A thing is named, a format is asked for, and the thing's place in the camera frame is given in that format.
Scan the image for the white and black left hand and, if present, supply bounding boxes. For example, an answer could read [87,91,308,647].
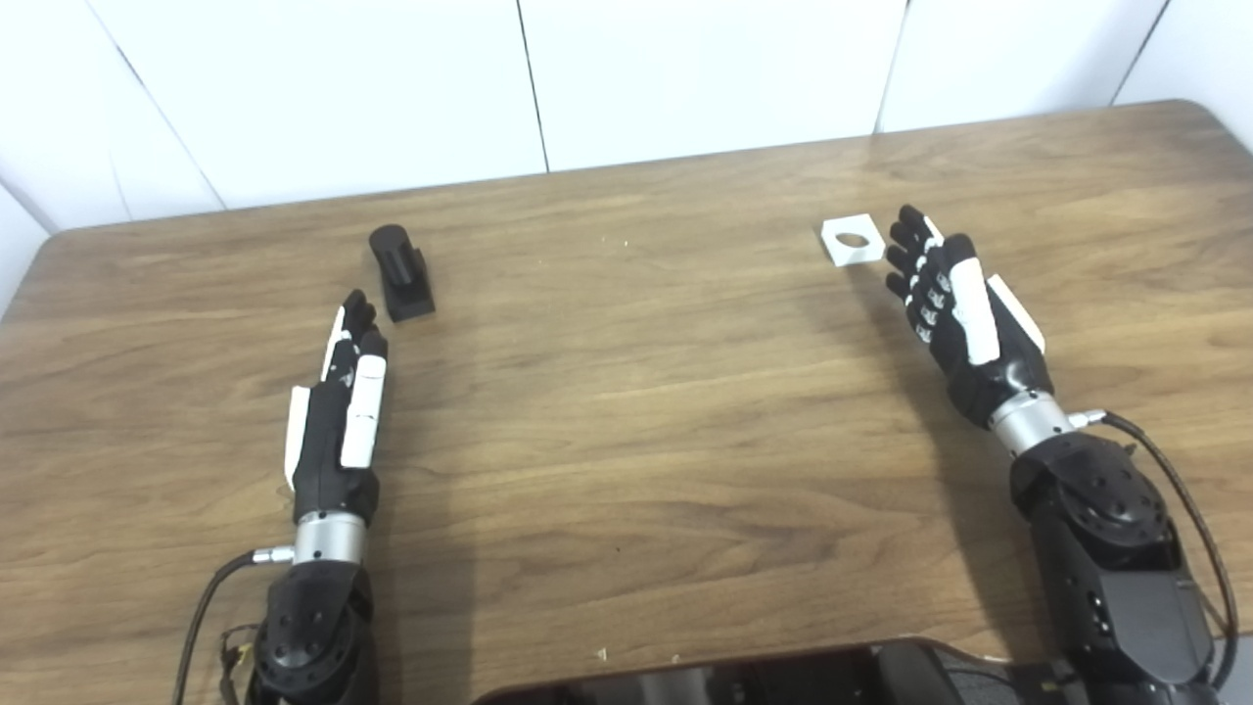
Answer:
[284,289,390,525]

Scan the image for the white and black right hand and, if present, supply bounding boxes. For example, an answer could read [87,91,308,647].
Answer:
[884,204,1056,430]

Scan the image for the white square piece with hole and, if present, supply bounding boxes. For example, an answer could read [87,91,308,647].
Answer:
[820,211,885,266]

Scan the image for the black peg with base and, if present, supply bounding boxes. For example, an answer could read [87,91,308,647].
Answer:
[368,224,437,324]

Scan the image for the black robot torso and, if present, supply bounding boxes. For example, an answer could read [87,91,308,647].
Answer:
[470,636,1078,705]

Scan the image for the thin wires with yellow connector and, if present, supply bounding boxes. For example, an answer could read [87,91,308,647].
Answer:
[219,625,259,705]

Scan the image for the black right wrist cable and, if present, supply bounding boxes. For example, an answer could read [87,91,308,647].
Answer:
[1067,409,1240,691]

